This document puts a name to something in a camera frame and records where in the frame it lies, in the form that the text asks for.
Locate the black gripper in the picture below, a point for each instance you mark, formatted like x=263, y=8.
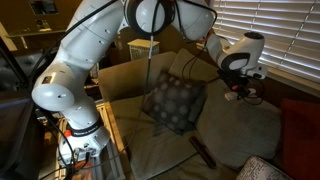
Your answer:
x=234, y=81

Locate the grey remote control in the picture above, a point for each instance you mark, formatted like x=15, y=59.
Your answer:
x=239, y=95

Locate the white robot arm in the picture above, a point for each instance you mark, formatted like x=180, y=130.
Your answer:
x=93, y=28

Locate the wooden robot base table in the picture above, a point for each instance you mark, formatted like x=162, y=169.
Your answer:
x=101, y=157

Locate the dark remote control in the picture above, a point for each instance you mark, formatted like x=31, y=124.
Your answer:
x=202, y=152

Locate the beige sofa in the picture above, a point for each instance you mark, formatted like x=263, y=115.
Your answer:
x=155, y=152

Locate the dark patterned cushion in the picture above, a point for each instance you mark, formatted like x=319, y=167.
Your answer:
x=175, y=103

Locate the red cushion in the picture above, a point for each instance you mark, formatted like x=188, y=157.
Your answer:
x=301, y=139

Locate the white window blinds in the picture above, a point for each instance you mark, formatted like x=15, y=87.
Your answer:
x=291, y=29

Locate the white patterned cushion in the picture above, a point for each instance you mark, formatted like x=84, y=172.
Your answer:
x=257, y=168

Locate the white slatted box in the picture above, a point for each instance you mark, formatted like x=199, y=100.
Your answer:
x=139, y=48

